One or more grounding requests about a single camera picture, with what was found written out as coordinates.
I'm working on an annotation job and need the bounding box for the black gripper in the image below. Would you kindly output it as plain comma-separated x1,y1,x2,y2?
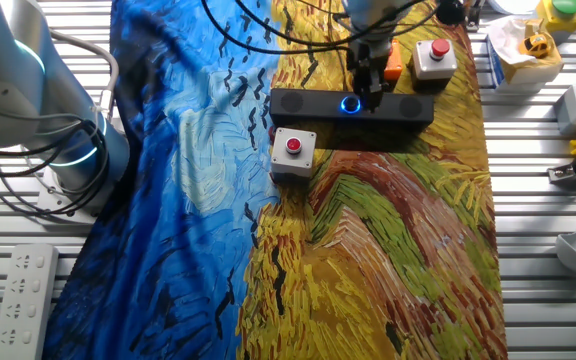
346,49,388,112

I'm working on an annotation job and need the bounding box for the blue-lit speaker volume knob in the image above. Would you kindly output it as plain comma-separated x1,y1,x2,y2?
340,94,364,115

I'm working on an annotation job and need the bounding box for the black speaker bar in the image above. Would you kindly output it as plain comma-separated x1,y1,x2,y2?
269,88,435,132

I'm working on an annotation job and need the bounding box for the orange box red button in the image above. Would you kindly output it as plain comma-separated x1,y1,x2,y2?
383,39,404,82

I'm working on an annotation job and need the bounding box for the grey box raised red button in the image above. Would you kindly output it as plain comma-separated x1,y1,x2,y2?
407,38,459,84

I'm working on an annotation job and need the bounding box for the grey box flat red button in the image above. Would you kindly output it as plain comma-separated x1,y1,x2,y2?
269,126,318,184

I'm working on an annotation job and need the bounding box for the cardboard box with white paper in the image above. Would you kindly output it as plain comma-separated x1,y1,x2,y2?
485,17,565,94

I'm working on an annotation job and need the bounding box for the painted wheatfield print cloth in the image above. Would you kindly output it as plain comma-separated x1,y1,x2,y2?
42,0,509,360

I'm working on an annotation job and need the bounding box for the yellow toy car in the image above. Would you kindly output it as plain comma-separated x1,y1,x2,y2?
519,32,553,59

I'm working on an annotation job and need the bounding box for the yellow box green button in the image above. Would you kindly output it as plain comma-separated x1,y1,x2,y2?
535,0,576,34

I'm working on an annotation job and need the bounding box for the white power strip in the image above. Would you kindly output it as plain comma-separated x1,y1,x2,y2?
0,243,60,360

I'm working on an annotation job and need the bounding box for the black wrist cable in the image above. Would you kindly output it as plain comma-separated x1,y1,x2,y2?
200,0,352,56
234,0,427,48

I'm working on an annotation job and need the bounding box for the dark metal post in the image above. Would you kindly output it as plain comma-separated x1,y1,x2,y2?
465,0,484,32

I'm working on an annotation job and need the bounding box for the small metal foot bracket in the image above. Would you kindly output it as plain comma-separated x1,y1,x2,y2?
547,162,576,185

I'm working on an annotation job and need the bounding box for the thick grey robot cable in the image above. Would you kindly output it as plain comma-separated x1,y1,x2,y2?
47,28,121,119

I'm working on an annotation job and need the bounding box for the black base cable bundle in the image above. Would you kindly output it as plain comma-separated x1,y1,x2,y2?
0,117,112,219

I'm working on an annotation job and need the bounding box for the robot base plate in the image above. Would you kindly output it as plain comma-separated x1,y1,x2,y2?
35,164,100,227

